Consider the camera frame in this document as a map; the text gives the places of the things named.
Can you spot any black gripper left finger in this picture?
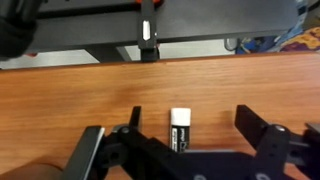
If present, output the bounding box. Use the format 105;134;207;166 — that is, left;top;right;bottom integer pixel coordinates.
61;105;150;180

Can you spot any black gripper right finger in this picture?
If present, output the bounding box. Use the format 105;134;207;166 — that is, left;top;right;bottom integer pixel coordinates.
234;104;320;180

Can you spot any black white marker pen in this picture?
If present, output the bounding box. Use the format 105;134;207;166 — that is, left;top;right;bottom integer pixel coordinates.
169;107;193;153

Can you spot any colourful patterned cloth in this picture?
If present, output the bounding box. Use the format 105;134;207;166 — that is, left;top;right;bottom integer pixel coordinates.
234;25;320;54

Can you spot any black orange bar clamp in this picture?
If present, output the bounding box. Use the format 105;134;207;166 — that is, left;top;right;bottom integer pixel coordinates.
134;0;165;64

